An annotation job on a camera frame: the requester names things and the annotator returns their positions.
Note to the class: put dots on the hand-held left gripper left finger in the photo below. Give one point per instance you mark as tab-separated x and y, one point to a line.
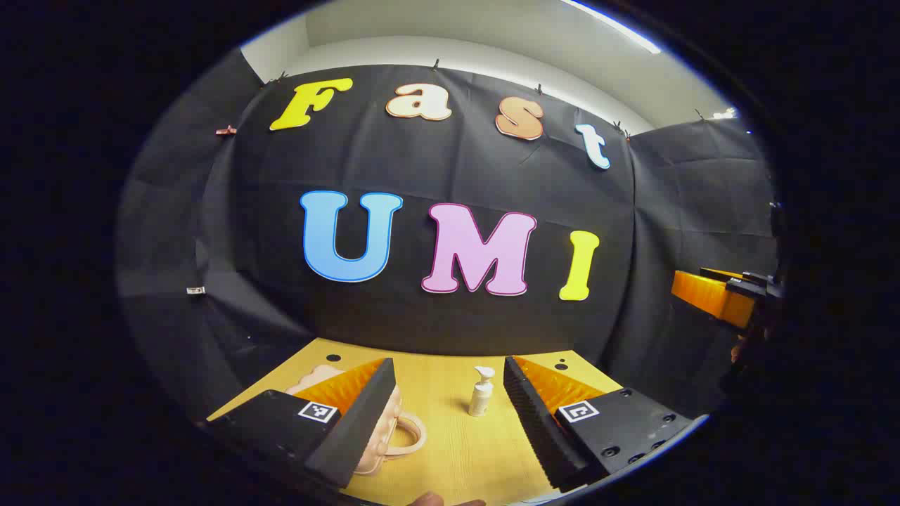
358	429

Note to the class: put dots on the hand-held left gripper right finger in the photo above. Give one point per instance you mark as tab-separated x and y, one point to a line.
538	429

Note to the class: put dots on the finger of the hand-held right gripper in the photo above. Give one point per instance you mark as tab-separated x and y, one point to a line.
710	295

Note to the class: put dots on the pink suitcase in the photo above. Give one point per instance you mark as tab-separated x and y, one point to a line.
383	439

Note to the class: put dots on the white pump bottle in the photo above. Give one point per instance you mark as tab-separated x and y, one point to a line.
481	397

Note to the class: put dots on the pink clip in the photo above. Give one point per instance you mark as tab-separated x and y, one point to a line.
225	131

